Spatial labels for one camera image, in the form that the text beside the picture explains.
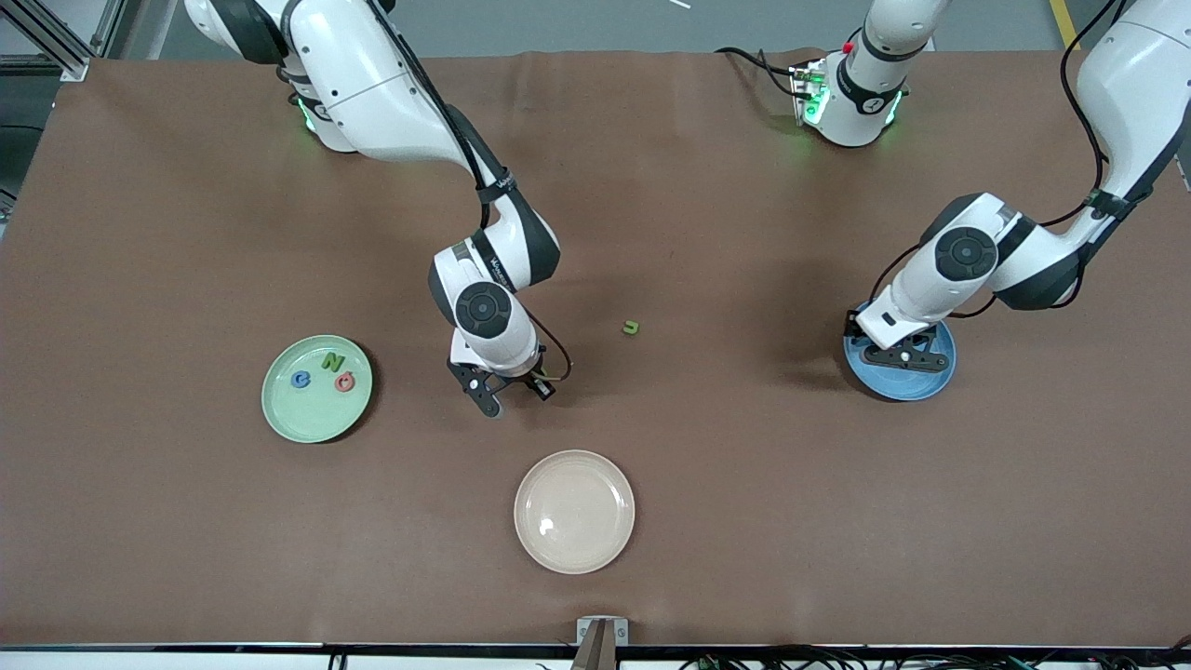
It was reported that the grey metal mount bracket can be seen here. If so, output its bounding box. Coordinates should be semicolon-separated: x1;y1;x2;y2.
576;616;630;647

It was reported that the tan camera support post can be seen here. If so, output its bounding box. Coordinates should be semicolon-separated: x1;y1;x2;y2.
569;622;619;670

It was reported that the beige plate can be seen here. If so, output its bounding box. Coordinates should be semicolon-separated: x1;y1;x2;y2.
514;449;636;575

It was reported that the blue plate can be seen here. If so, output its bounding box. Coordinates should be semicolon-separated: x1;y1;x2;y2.
843;295;957;403

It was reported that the green plate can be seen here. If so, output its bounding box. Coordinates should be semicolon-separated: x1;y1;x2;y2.
261;334;374;445

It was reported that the white table edge rail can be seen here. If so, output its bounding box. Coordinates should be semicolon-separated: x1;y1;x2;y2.
0;642;1191;670

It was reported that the brown table cover sheet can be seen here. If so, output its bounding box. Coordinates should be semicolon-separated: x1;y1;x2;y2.
0;48;1191;649

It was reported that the aluminium frame post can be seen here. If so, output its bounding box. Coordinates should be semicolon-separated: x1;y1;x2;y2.
0;0;127;84

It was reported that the black left arm base cable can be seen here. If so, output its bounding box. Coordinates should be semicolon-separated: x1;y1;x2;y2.
713;45;803;101

